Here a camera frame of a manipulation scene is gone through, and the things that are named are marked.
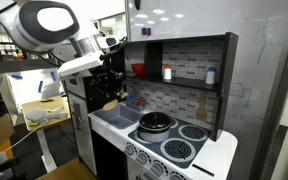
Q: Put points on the white plush toy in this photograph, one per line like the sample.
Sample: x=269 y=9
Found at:
x=40 y=114

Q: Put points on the white shaker blue cap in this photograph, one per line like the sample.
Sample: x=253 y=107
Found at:
x=211 y=76

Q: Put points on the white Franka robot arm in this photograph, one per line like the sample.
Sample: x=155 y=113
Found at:
x=27 y=30

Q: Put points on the white panel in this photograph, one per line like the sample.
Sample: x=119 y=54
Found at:
x=29 y=86

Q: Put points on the purple magnet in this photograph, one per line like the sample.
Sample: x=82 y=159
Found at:
x=144 y=31
x=148 y=31

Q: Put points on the wooden spatula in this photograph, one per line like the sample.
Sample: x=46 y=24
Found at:
x=201 y=111

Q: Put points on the wooden spoon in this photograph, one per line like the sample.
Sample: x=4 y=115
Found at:
x=110 y=105

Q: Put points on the white shaker orange cap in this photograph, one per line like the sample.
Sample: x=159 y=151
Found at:
x=167 y=73

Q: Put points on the dark toy stovetop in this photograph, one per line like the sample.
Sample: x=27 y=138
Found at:
x=184 y=150

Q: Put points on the grey sink basin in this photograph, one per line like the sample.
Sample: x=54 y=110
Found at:
x=119 y=116

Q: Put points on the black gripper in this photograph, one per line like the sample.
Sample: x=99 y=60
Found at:
x=107 y=80

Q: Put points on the red black marker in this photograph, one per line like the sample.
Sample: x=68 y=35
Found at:
x=47 y=99

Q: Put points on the white whiteboard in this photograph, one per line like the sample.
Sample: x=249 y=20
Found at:
x=200 y=18

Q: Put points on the black pot with lid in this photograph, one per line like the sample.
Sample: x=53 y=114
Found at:
x=155 y=125

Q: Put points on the white toy kitchen unit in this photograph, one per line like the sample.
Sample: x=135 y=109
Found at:
x=217 y=156

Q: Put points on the white wrist mount plate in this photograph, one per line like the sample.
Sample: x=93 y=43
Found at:
x=80 y=65

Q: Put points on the wooden table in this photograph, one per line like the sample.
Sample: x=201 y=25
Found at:
x=59 y=105

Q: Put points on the red tap knob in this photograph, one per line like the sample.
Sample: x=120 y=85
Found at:
x=140 y=102

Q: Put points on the blue tap knob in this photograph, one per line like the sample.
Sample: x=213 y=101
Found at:
x=129 y=99

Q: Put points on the red bowl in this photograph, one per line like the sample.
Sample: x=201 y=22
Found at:
x=138 y=69

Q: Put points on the grey metal beam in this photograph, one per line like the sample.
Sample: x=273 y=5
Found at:
x=17 y=65

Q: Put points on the grey stove knob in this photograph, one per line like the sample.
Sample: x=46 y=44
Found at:
x=176 y=176
x=158 y=168
x=129 y=149
x=142 y=157

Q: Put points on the blue tape strip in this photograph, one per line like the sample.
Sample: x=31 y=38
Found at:
x=40 y=86
x=16 y=76
x=53 y=76

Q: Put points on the grey toy faucet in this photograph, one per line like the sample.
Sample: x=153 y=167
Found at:
x=132 y=87

